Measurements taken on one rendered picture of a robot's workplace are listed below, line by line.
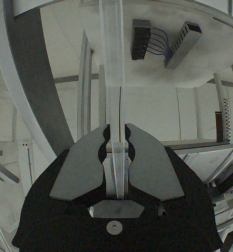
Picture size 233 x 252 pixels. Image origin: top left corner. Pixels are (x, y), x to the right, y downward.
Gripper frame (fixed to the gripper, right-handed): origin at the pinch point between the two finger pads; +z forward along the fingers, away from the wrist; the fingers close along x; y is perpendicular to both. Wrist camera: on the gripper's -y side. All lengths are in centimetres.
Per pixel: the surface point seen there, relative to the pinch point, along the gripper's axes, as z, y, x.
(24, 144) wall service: 132, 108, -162
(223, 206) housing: 2, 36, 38
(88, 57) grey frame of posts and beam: 39.5, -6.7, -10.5
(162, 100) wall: 172, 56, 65
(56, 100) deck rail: 4.7, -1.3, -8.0
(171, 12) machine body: 26.8, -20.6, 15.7
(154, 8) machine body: 26.3, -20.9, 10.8
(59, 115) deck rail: 4.8, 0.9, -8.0
